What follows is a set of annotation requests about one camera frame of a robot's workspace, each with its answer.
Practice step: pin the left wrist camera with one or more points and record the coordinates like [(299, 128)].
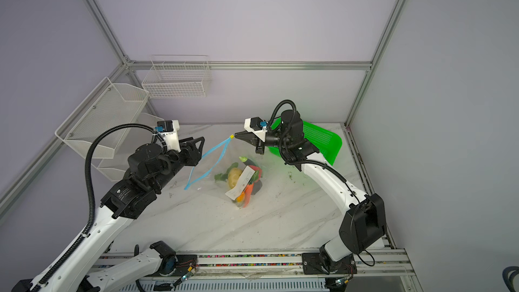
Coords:
[(168, 131)]

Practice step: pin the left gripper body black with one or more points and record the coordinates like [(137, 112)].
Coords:
[(175, 162)]

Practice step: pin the white mesh lower shelf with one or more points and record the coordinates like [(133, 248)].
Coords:
[(113, 151)]

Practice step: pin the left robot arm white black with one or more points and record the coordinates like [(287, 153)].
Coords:
[(70, 271)]

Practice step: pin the red pepper toy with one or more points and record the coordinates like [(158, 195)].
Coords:
[(257, 173)]

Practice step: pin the yellow lemon toy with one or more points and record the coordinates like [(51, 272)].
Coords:
[(233, 177)]

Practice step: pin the white mesh shelf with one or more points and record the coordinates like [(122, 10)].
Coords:
[(110, 104), (113, 151)]

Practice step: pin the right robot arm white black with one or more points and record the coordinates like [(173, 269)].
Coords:
[(364, 219)]

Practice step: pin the white wire wall basket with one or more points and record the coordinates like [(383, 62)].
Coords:
[(178, 76)]

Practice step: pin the clear zip bag blue zipper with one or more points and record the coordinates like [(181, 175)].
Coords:
[(215, 161)]

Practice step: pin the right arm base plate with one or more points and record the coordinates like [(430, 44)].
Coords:
[(320, 263)]

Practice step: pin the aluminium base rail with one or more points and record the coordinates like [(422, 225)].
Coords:
[(385, 262)]

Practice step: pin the orange carrot toy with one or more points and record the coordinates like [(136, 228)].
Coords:
[(247, 195)]

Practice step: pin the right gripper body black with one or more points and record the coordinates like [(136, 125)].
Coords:
[(277, 139)]

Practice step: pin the green plastic basket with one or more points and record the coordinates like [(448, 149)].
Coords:
[(329, 143)]

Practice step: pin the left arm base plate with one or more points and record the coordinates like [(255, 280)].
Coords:
[(176, 266)]

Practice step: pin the white mesh upper shelf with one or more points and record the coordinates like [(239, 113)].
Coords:
[(110, 104)]

